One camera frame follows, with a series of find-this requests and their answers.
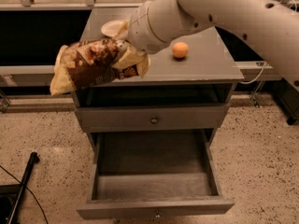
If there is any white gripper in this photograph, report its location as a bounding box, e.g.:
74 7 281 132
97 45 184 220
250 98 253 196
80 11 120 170
112 1 170 78

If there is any brown chip bag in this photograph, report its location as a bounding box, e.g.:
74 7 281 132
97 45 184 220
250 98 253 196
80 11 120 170
50 38 131 95

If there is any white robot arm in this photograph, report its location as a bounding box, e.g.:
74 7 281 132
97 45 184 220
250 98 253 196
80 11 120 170
117 0 299 90

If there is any grey drawer cabinet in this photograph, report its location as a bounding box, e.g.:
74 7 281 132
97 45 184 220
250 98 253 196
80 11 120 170
70 6 246 151

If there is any closed upper drawer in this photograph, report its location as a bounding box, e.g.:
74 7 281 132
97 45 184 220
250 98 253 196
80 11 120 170
75 105 229 133

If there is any open lower drawer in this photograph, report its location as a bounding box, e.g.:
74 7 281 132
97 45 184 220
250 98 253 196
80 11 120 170
78 130 235 219

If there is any orange ball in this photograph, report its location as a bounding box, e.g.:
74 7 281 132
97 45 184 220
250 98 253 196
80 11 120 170
172 42 189 59

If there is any black stand leg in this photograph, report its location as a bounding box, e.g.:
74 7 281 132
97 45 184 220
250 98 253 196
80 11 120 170
7 152 39 224

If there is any white hanging cable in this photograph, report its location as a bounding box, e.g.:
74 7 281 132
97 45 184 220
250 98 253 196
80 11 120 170
238 61 268 86

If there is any metal railing frame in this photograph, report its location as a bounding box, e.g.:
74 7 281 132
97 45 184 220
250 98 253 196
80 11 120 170
0 0 299 114

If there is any black floor cable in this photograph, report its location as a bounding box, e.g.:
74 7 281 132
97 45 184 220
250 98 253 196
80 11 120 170
0 163 50 224

